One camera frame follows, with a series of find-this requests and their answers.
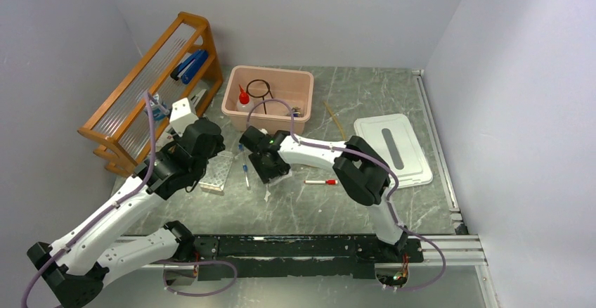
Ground white plastic lid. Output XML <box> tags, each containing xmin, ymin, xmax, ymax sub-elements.
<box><xmin>354</xmin><ymin>114</ymin><xmax>433</xmax><ymax>188</ymax></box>

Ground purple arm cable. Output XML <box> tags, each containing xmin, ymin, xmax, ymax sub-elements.
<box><xmin>20</xmin><ymin>90</ymin><xmax>171</xmax><ymax>308</ymax></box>
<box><xmin>245</xmin><ymin>98</ymin><xmax>447</xmax><ymax>293</ymax></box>

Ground orange wooden rack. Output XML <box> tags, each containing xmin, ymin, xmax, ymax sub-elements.
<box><xmin>78</xmin><ymin>12</ymin><xmax>224</xmax><ymax>177</ymax></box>

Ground yellow rubber tubing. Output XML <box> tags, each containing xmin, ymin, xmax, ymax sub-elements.
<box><xmin>323</xmin><ymin>101</ymin><xmax>347</xmax><ymax>141</ymax></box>

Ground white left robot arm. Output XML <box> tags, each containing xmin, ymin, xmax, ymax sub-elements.
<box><xmin>27</xmin><ymin>117</ymin><xmax>225</xmax><ymax>307</ymax></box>

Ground white bottle red cap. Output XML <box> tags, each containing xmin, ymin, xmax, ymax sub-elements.
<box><xmin>236</xmin><ymin>85</ymin><xmax>255</xmax><ymax>113</ymax></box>

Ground glass dropper blue fittings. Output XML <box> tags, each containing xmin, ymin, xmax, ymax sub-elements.
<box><xmin>238</xmin><ymin>143</ymin><xmax>250</xmax><ymax>190</ymax></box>

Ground blue stapler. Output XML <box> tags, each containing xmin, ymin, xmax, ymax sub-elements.
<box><xmin>169</xmin><ymin>49</ymin><xmax>209</xmax><ymax>85</ymax></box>

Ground blue white round container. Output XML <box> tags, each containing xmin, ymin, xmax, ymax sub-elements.
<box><xmin>150</xmin><ymin>94</ymin><xmax>170</xmax><ymax>122</ymax></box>

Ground black wire tripod stand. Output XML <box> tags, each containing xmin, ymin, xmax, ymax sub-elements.
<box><xmin>246</xmin><ymin>79</ymin><xmax>273</xmax><ymax>105</ymax></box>

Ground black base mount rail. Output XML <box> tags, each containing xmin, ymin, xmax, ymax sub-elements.
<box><xmin>168</xmin><ymin>234</ymin><xmax>424</xmax><ymax>281</ymax></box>

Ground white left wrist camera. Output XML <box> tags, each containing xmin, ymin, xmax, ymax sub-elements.
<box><xmin>169</xmin><ymin>98</ymin><xmax>199</xmax><ymax>136</ymax></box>

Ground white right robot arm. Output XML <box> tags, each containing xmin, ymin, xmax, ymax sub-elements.
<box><xmin>240</xmin><ymin>126</ymin><xmax>408</xmax><ymax>262</ymax></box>

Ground red white marker pen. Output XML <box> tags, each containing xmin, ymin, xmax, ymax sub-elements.
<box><xmin>304</xmin><ymin>179</ymin><xmax>339</xmax><ymax>185</ymax></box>

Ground pink plastic bin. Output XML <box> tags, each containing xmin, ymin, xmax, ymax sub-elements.
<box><xmin>221</xmin><ymin>65</ymin><xmax>314</xmax><ymax>134</ymax></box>

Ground clear test tube rack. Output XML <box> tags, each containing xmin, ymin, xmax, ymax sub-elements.
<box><xmin>199</xmin><ymin>150</ymin><xmax>234</xmax><ymax>195</ymax></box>

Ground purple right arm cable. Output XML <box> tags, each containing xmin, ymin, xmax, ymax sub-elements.
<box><xmin>245</xmin><ymin>98</ymin><xmax>447</xmax><ymax>293</ymax></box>

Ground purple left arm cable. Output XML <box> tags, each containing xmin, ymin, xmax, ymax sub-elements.
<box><xmin>20</xmin><ymin>90</ymin><xmax>171</xmax><ymax>308</ymax></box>

